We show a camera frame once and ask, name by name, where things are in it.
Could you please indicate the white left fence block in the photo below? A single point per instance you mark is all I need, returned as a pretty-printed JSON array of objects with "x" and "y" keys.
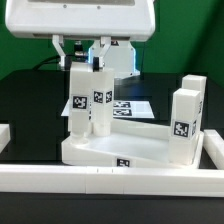
[{"x": 4, "y": 136}]

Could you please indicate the white desk tabletop tray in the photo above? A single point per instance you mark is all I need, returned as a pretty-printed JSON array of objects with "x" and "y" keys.
[{"x": 130, "y": 144}]

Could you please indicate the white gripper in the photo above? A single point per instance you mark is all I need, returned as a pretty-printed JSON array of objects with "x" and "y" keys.
[{"x": 132, "y": 20}]

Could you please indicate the white fence block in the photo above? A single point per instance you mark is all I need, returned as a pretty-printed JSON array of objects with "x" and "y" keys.
[
  {"x": 214, "y": 146},
  {"x": 4, "y": 136}
]

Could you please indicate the white marker sheet with tags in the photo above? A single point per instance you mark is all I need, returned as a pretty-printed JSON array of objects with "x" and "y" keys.
[{"x": 132, "y": 109}]

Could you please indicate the white front fence bar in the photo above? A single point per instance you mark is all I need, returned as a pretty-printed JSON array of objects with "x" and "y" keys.
[{"x": 109, "y": 180}]

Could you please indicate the white right fence block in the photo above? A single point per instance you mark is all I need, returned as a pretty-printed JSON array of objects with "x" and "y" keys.
[{"x": 214, "y": 146}]

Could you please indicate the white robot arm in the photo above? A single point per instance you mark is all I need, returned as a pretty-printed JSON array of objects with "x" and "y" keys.
[{"x": 121, "y": 57}]

